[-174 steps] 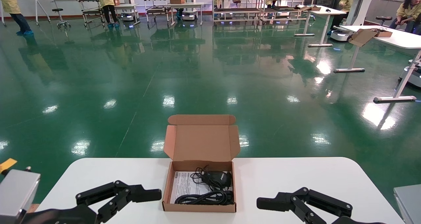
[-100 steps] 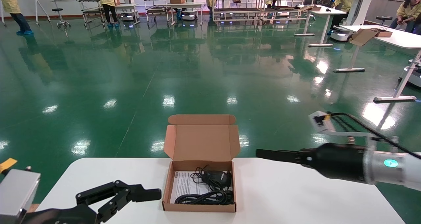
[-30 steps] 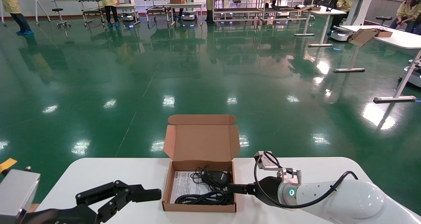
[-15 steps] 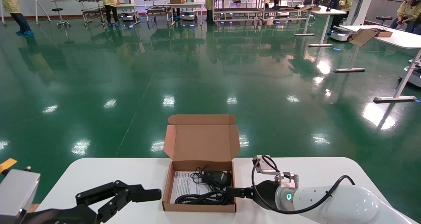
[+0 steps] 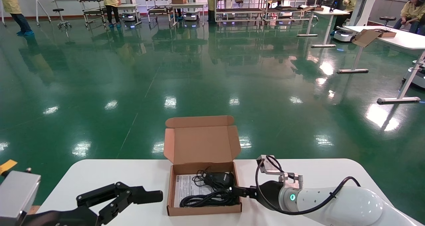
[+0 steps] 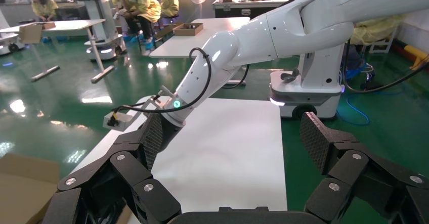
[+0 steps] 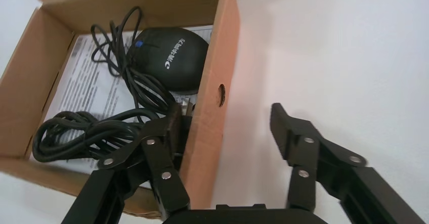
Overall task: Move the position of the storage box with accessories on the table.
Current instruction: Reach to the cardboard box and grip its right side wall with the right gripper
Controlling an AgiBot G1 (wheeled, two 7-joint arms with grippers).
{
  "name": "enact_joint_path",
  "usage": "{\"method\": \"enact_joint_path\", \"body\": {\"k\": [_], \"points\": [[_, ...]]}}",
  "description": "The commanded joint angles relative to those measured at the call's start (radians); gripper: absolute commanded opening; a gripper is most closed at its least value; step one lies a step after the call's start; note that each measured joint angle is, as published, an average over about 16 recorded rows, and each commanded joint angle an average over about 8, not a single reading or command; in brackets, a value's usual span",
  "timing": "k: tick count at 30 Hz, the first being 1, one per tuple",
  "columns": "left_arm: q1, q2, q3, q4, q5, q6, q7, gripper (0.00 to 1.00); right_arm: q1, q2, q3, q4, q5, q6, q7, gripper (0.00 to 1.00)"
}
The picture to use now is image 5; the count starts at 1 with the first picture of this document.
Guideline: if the black computer mouse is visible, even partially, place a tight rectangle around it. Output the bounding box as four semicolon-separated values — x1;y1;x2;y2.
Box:
203;172;235;188

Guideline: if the black coiled cable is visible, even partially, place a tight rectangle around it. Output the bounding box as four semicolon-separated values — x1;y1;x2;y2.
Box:
180;168;240;208

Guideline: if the white instruction sheet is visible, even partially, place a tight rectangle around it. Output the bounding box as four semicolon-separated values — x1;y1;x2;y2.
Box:
174;175;214;208

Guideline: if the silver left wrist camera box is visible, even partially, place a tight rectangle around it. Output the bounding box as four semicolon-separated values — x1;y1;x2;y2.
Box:
0;168;41;226

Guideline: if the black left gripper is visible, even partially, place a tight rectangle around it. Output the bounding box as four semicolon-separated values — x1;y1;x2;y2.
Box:
20;182;163;226

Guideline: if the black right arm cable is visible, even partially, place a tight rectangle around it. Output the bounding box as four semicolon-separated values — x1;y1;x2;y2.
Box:
255;155;361;216

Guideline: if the white wheeled robot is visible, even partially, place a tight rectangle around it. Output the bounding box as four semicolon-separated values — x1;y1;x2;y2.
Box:
403;59;425;89
119;0;142;27
333;0;383;43
182;0;202;21

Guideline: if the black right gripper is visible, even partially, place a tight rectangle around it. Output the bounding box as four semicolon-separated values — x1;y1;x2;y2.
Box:
231;181;285;210

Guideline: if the white height-adjustable table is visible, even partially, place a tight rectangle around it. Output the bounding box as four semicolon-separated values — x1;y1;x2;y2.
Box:
168;2;207;27
336;25;425;104
297;5;350;48

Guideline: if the cardboard storage box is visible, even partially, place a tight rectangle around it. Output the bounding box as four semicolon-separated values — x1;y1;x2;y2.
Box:
163;115;242;217

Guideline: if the metal shelf cart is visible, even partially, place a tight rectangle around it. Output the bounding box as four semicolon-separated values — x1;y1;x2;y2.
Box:
145;0;174;25
79;0;104;28

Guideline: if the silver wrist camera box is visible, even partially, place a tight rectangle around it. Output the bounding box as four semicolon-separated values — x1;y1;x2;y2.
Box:
256;155;304;189
0;168;41;226

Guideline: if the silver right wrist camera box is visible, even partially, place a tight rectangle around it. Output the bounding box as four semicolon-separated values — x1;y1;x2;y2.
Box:
256;155;304;189

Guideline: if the grey counter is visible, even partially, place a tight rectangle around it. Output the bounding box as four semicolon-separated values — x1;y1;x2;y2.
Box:
368;0;410;22

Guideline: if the white shelf rack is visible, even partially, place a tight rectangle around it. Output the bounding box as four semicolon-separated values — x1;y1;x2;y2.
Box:
214;0;268;23
266;0;320;21

